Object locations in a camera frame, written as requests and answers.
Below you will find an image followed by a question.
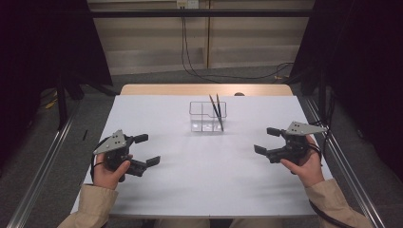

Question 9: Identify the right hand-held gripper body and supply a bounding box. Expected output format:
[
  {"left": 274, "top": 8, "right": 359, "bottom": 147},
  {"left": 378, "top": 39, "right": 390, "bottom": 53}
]
[{"left": 266, "top": 121, "right": 329, "bottom": 165}]

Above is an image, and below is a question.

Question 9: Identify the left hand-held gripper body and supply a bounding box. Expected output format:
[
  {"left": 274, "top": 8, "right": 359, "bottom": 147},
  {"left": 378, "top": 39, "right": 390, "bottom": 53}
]
[{"left": 92, "top": 128, "right": 148, "bottom": 183}]

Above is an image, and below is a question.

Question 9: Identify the clear plastic divided holder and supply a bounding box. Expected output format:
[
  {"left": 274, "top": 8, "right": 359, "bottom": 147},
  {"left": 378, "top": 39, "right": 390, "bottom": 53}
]
[{"left": 188, "top": 101, "right": 228, "bottom": 133}]

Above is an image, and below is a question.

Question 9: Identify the black chopstick orange end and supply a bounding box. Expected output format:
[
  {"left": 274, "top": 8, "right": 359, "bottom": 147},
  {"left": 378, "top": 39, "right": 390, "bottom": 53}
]
[
  {"left": 216, "top": 93, "right": 225, "bottom": 132},
  {"left": 208, "top": 93, "right": 224, "bottom": 132}
]

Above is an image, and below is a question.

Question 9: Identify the person's right hand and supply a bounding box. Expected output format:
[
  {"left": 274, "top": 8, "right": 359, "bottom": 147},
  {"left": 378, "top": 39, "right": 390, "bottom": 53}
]
[{"left": 279, "top": 135, "right": 326, "bottom": 188}]

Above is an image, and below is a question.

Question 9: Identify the person's left hand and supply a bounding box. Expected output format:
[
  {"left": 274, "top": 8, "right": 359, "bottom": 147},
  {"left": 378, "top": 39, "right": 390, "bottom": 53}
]
[{"left": 92, "top": 151, "right": 134, "bottom": 191}]

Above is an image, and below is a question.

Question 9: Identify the wooden table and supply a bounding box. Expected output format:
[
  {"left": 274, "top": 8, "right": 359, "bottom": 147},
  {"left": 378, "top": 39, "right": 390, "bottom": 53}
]
[{"left": 119, "top": 84, "right": 294, "bottom": 97}]

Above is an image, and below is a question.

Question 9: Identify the black metal stand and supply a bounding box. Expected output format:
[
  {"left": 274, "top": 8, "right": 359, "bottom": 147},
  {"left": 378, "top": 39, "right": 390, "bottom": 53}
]
[
  {"left": 317, "top": 67, "right": 327, "bottom": 120},
  {"left": 56, "top": 74, "right": 69, "bottom": 131}
]

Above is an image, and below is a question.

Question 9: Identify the person's left leg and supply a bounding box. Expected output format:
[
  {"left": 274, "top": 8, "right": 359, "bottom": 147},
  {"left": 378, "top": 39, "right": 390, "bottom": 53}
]
[{"left": 151, "top": 218, "right": 210, "bottom": 228}]

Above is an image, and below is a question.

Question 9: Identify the person's leg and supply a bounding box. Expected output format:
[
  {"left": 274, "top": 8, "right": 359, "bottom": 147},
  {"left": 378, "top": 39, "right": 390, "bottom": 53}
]
[
  {"left": 151, "top": 218, "right": 210, "bottom": 228},
  {"left": 229, "top": 218, "right": 288, "bottom": 228}
]

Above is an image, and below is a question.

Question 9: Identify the person's right leg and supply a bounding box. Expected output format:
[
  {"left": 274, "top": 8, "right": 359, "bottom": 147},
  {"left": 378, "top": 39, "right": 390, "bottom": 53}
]
[{"left": 229, "top": 218, "right": 288, "bottom": 228}]

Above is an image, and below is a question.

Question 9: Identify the black curtain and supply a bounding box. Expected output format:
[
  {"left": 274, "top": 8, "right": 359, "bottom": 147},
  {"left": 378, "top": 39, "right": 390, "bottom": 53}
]
[
  {"left": 289, "top": 0, "right": 403, "bottom": 181},
  {"left": 0, "top": 0, "right": 113, "bottom": 165}
]

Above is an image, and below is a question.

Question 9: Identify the black horizontal metal bar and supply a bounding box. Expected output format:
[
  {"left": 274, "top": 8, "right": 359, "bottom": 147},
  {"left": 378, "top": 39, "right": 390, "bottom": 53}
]
[{"left": 89, "top": 9, "right": 315, "bottom": 18}]

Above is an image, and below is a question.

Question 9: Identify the left hand-held gripper cable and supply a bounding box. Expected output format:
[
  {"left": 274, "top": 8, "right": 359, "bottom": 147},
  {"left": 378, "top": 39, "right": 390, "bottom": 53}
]
[{"left": 89, "top": 136, "right": 109, "bottom": 184}]

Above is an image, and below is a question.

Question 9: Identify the hand-held gripper cable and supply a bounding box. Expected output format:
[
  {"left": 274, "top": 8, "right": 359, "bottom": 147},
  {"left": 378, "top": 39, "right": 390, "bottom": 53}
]
[
  {"left": 308, "top": 142, "right": 350, "bottom": 228},
  {"left": 89, "top": 136, "right": 109, "bottom": 184}
]

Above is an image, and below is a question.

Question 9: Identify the right hand-held gripper cable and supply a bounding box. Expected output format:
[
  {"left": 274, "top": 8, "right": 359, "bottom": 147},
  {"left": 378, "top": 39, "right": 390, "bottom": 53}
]
[{"left": 308, "top": 142, "right": 350, "bottom": 228}]

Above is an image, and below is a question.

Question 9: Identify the aluminium rail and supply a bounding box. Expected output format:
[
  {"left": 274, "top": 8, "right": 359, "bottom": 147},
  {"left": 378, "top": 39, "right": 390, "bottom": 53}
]
[
  {"left": 303, "top": 96, "right": 386, "bottom": 228},
  {"left": 6, "top": 101, "right": 80, "bottom": 228}
]

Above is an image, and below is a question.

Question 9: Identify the black wall cable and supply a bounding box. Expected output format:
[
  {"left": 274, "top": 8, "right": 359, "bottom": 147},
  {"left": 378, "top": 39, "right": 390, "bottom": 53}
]
[
  {"left": 180, "top": 15, "right": 222, "bottom": 84},
  {"left": 183, "top": 15, "right": 296, "bottom": 80}
]

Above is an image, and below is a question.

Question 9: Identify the white wall outlet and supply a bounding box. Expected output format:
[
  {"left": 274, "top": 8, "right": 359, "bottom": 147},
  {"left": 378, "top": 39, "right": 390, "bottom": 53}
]
[{"left": 176, "top": 0, "right": 200, "bottom": 10}]

